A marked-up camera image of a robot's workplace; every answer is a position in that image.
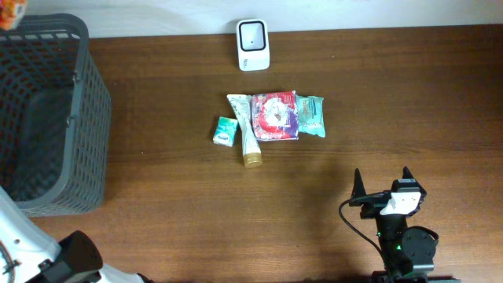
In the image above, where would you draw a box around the orange tissue pack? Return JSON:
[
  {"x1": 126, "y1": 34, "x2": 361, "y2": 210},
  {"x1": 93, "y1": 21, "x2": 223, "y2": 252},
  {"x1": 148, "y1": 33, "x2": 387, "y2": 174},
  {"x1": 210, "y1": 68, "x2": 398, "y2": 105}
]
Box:
[{"x1": 0, "y1": 0, "x2": 28, "y2": 31}]

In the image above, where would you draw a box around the dark grey plastic basket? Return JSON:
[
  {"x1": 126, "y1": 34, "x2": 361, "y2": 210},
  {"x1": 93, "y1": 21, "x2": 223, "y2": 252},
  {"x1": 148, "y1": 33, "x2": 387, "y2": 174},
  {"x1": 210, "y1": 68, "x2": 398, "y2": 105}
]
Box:
[{"x1": 1, "y1": 13, "x2": 112, "y2": 217}]

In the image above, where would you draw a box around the small teal tissue pack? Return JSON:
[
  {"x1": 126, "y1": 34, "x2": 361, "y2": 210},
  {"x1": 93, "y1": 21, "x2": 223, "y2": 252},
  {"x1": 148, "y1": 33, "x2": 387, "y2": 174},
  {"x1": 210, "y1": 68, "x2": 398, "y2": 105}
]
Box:
[{"x1": 213, "y1": 116, "x2": 238, "y2": 147}]

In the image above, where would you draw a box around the white barcode scanner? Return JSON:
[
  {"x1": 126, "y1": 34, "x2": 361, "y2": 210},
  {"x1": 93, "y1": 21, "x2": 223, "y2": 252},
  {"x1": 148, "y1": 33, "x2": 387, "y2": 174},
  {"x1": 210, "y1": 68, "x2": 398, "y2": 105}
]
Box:
[{"x1": 236, "y1": 19, "x2": 270, "y2": 72}]

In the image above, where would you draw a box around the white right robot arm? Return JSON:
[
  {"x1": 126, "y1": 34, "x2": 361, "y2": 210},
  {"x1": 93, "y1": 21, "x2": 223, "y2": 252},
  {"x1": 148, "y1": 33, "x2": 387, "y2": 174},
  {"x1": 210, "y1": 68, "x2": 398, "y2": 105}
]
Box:
[{"x1": 350, "y1": 167, "x2": 458, "y2": 282}]

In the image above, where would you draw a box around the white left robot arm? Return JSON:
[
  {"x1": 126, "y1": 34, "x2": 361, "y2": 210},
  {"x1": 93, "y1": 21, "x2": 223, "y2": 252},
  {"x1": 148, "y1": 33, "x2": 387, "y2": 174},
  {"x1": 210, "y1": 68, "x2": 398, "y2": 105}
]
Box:
[{"x1": 1, "y1": 189, "x2": 151, "y2": 283}]

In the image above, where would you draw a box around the mint green wipes pack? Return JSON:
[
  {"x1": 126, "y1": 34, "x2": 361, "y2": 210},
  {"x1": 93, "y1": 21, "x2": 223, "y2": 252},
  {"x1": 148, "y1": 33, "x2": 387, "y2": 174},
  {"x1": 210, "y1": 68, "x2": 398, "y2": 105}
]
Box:
[{"x1": 296, "y1": 96, "x2": 326, "y2": 138}]

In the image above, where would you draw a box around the white cream tube gold cap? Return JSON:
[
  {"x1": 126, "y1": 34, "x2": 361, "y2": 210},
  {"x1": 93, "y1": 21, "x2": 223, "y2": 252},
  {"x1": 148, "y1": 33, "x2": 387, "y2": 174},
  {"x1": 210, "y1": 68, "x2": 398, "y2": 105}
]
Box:
[{"x1": 226, "y1": 94, "x2": 263, "y2": 168}]

